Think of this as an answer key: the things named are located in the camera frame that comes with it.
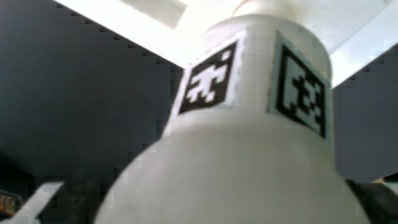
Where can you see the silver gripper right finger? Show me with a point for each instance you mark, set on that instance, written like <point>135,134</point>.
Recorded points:
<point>391,185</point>

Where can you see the white lamp base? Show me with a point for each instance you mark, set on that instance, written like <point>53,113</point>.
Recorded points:
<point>162,23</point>

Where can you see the white lamp bulb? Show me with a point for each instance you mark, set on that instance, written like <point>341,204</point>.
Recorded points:
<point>240,169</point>

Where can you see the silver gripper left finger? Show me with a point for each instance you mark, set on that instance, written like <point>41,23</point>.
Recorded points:
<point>30,210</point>

